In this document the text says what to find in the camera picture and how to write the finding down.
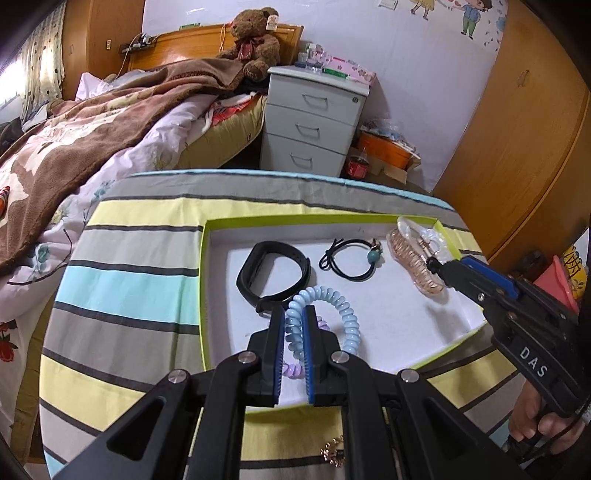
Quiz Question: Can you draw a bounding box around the rose gold hair claw clip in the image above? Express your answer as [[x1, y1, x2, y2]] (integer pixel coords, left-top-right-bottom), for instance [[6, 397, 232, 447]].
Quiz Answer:
[[387, 216, 454, 296]]

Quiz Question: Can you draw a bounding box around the rose gold chain bracelet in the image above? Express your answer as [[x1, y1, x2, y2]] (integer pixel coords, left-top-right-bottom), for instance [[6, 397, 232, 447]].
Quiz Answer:
[[320, 435, 348, 469]]

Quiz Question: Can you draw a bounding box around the purple spiral hair tie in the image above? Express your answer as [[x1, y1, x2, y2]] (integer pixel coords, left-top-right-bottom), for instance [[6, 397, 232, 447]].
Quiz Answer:
[[281, 317, 332, 379]]

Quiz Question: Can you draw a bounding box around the blue spiral hair tie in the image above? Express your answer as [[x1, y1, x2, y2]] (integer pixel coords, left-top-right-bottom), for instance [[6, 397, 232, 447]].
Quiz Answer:
[[283, 285, 363, 368]]

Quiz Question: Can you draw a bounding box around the black hair tie teal bead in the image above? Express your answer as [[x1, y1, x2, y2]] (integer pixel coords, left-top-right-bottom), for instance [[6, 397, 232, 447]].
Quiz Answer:
[[318, 239, 383, 283]]

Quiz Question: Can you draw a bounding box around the black wristband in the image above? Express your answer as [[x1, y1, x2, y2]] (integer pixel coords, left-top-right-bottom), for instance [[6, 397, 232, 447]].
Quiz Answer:
[[236, 241, 311, 313]]

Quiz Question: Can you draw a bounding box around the right hand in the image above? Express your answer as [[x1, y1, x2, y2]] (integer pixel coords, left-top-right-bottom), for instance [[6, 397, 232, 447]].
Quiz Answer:
[[509, 381, 586, 454]]

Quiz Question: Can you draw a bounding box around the pink plastic bucket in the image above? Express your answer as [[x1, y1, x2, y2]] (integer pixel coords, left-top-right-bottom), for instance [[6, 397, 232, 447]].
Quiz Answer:
[[534, 256, 579, 313]]

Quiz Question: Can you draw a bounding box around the wooden wardrobe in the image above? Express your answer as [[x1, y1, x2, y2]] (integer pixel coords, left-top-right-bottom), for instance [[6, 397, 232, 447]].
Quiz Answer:
[[434, 1, 590, 272]]

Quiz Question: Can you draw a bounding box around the green shallow cardboard box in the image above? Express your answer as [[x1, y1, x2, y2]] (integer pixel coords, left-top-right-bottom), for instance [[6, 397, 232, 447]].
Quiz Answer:
[[198, 212, 491, 409]]

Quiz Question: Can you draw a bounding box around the striped table cloth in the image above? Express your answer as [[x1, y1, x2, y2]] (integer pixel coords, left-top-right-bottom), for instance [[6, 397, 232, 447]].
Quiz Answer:
[[40, 170, 524, 474]]

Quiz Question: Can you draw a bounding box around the orange basin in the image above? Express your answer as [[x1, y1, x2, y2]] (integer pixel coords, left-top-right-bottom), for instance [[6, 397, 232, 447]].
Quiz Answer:
[[356, 131, 412, 170]]

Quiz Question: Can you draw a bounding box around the red cola can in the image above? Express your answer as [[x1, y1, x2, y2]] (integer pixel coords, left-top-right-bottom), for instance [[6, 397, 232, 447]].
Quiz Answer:
[[346, 155, 370, 180]]

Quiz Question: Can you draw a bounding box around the white bedside drawer cabinet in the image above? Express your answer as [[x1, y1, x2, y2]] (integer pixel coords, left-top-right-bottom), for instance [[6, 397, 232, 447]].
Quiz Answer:
[[260, 66, 370, 177]]

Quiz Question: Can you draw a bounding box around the pink floral box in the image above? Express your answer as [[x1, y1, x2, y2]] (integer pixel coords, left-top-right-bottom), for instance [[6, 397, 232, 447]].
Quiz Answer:
[[322, 56, 377, 86]]

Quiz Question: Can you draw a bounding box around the floral white bed quilt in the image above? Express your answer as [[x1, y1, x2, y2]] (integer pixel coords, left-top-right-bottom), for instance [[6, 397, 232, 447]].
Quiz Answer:
[[1, 94, 215, 464]]

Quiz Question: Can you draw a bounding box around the brown plush blanket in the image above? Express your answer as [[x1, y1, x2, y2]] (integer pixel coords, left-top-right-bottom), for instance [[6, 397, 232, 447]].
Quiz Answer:
[[1, 58, 242, 274]]

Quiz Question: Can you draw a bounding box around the brown teddy bear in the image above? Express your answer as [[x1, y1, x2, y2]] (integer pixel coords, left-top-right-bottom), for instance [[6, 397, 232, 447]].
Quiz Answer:
[[216, 7, 280, 81]]

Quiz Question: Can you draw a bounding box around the wooden headboard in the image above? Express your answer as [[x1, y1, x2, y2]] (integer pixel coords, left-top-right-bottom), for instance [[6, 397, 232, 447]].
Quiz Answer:
[[124, 24, 304, 72]]

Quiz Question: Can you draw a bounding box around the dotted window curtain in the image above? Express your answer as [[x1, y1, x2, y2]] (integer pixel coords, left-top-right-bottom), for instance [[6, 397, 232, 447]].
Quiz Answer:
[[19, 1, 67, 121]]

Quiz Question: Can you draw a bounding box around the cartoon couple wall sticker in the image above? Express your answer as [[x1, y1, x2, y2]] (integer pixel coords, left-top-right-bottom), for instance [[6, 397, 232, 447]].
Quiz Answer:
[[372, 1, 509, 52]]

